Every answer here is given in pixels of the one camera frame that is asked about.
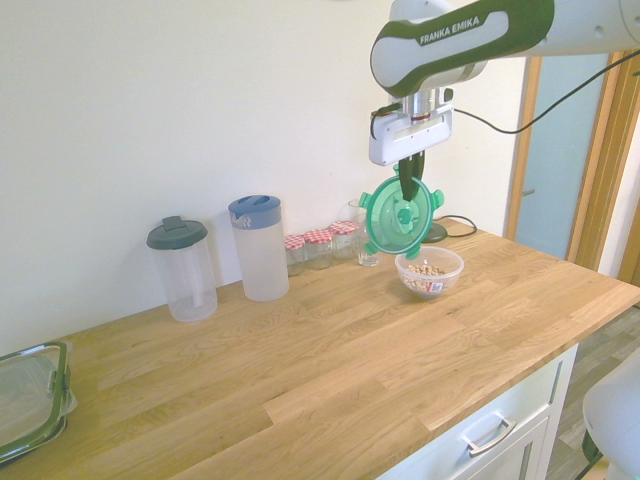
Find metal drawer handle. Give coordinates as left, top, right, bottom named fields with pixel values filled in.
left=460, top=412, right=518, bottom=458

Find glass jar red checkered lid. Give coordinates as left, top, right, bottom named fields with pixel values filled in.
left=303, top=229, right=334, bottom=271
left=328, top=221, right=362, bottom=260
left=284, top=234, right=307, bottom=277

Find rectangular container green rim lid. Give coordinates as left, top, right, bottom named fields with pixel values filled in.
left=0, top=340, right=79, bottom=464

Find frosted glass door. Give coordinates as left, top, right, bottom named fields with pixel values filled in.
left=514, top=52, right=624, bottom=259

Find black robot camera cable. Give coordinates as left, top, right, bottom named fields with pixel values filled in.
left=451, top=48, right=640, bottom=135

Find green chair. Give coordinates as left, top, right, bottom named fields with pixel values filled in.
left=580, top=428, right=604, bottom=470

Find clear cereal food bowl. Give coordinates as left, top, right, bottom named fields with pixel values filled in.
left=394, top=244, right=465, bottom=303

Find ribbed glass tumbler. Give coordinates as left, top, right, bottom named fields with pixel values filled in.
left=347, top=198, right=384, bottom=268

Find green round container lid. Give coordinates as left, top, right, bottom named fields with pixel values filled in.
left=357, top=174, right=445, bottom=261

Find clear pitcher blue lid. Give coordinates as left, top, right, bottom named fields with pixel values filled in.
left=228, top=194, right=290, bottom=303

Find wooden door frame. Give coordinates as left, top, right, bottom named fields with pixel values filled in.
left=503, top=47, right=640, bottom=290

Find black kettle base cable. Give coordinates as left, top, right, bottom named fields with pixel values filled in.
left=443, top=215, right=479, bottom=239

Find dark round kettle base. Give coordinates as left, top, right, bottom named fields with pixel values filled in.
left=422, top=222, right=449, bottom=245

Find white cabinet drawers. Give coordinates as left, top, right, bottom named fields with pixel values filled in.
left=379, top=344, right=581, bottom=480

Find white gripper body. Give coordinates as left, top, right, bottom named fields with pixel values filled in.
left=368, top=105, right=456, bottom=168

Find clear pitcher dark grey lid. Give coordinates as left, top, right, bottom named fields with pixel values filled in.
left=145, top=215, right=219, bottom=324

